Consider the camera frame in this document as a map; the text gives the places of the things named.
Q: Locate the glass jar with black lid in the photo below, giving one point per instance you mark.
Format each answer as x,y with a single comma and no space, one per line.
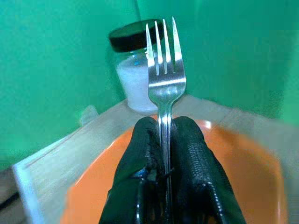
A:
134,70

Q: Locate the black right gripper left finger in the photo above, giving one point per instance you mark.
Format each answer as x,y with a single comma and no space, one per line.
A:
130,163

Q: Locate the silver metal fork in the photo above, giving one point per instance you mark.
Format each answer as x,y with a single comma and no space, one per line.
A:
166,77

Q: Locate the orange plate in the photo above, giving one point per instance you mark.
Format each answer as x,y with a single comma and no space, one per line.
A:
245,172

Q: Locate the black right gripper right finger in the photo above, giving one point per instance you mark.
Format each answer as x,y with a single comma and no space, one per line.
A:
198,168

